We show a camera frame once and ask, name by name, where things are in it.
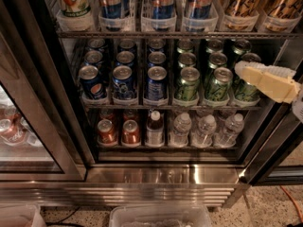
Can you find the orange soda can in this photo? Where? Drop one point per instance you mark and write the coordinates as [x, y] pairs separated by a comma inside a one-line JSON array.
[[241, 15]]

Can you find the clear plastic bin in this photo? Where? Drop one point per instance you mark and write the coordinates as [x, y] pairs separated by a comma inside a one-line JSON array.
[[21, 215], [160, 215]]

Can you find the water bottle right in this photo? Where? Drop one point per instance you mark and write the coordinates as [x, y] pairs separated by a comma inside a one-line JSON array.
[[228, 133]]

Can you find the green can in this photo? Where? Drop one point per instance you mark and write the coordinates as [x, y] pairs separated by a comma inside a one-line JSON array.
[[219, 84], [246, 92], [187, 84]]

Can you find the red bull can middle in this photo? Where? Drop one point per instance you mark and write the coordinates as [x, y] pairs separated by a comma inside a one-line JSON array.
[[161, 9]]

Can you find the front red can right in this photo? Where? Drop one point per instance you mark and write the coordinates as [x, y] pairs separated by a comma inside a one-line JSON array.
[[130, 132]]

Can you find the clear plastic bin left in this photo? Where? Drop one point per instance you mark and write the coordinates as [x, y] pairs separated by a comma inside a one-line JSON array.
[[21, 215]]

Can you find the red bull can left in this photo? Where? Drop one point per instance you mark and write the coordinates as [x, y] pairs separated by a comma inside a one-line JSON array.
[[115, 9]]

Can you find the red bull can right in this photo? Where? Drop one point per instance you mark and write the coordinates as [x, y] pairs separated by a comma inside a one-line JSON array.
[[197, 9]]

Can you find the glass fridge door left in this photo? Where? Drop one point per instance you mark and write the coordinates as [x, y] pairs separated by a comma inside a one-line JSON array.
[[35, 145]]

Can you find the front green can right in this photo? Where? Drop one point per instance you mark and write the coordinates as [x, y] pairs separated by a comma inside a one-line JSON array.
[[246, 92]]

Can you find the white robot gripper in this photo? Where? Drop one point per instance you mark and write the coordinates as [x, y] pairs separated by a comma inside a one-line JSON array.
[[271, 81]]

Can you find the front green can left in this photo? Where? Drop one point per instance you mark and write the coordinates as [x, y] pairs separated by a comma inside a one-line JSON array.
[[187, 84]]

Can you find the blue can column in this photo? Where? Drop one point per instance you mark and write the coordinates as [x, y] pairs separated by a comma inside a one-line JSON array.
[[156, 84], [123, 82]]

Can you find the clear plastic bin centre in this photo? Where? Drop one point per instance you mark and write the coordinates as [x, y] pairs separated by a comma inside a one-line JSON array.
[[160, 215]]

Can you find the steel fridge base grille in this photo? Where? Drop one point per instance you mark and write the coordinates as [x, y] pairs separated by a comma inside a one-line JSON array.
[[114, 186]]

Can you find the front red can left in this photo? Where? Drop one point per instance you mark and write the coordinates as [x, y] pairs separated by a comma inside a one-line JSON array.
[[107, 131]]

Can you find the front pepsi can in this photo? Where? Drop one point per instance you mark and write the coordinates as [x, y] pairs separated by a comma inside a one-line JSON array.
[[91, 82]]

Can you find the red bull can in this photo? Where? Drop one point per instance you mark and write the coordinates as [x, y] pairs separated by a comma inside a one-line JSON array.
[[197, 9], [115, 9], [161, 9]]

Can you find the dark drink bottle white cap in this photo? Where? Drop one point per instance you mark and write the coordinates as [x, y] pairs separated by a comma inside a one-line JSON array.
[[154, 133]]

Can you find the water bottle left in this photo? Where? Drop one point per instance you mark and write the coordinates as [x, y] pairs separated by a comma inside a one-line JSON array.
[[178, 135]]

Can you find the water bottle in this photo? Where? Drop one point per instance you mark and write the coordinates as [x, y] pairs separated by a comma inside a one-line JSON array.
[[178, 135], [202, 135], [228, 133]]

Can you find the water bottle middle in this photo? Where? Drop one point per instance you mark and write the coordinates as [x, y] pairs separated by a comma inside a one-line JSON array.
[[202, 135]]

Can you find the front green can middle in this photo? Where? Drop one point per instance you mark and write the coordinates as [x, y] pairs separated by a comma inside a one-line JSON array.
[[219, 84]]

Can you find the orange can right column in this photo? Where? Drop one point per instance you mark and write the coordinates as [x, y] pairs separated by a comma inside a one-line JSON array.
[[282, 13]]

